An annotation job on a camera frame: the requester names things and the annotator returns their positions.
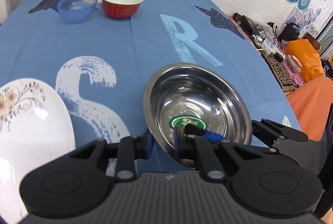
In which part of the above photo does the stainless steel bowl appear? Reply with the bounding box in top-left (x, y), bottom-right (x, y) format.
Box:
top-left (143, 63), bottom-right (252, 171)

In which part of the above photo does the orange bag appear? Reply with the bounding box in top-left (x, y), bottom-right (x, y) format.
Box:
top-left (285, 39), bottom-right (324, 82)

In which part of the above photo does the blue printed tablecloth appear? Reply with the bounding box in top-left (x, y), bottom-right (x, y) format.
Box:
top-left (0, 0), bottom-right (303, 178)

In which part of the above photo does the white floral plate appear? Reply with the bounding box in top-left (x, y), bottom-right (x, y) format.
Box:
top-left (1, 78), bottom-right (76, 223)

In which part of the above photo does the red ceramic bowl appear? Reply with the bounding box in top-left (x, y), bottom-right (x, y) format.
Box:
top-left (102, 0), bottom-right (144, 19)

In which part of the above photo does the translucent blue plastic bowl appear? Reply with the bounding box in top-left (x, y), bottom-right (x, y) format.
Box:
top-left (57, 0), bottom-right (98, 24)

